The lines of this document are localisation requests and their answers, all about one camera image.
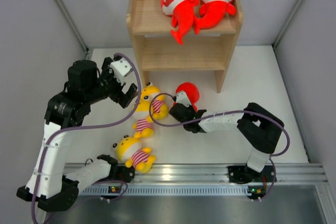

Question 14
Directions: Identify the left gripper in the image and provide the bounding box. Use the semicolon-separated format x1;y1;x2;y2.
83;58;137;108

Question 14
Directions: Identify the red shark plush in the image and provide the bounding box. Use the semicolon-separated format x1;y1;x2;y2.
160;0;200;45
194;0;236;34
175;82;200;111

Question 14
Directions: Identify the yellow striped plush top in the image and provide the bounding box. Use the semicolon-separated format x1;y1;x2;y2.
141;82;169;120

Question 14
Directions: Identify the yellow striped plush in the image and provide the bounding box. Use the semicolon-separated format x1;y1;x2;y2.
111;135;156;174
141;82;169;120
132;101;154;138

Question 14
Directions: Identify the yellow striped plush bottom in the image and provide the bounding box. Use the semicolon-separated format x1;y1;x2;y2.
111;135;156;174

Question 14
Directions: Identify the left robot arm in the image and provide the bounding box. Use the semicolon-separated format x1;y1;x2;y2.
16;53;141;212

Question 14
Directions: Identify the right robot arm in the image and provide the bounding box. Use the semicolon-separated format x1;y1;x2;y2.
169;102;284;180

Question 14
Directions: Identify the wooden two-tier shelf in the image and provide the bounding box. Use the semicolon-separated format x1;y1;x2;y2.
126;0;244;93

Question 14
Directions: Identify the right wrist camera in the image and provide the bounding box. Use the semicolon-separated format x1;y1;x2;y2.
175;90;192;108

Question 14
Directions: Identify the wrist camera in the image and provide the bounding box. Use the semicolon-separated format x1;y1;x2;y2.
109;58;133;84
175;90;192;108

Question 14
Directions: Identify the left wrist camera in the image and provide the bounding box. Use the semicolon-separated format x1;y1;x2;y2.
109;58;133;84

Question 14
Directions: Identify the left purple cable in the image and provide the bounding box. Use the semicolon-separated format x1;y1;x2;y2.
30;52;142;224

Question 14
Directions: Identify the purple cable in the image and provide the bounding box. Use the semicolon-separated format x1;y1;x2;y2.
30;52;142;224
149;92;291;156

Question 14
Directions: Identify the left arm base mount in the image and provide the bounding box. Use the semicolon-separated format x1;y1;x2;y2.
97;165;135;183

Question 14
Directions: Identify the grey slotted cable duct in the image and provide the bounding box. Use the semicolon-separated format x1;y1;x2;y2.
79;184;261;196

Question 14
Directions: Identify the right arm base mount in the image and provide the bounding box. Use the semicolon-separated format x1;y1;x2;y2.
227;165;275;184

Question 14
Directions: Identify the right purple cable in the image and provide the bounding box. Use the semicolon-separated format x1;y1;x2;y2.
149;92;291;156

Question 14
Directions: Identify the aluminium mounting rail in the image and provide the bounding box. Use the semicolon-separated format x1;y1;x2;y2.
41;162;329;184

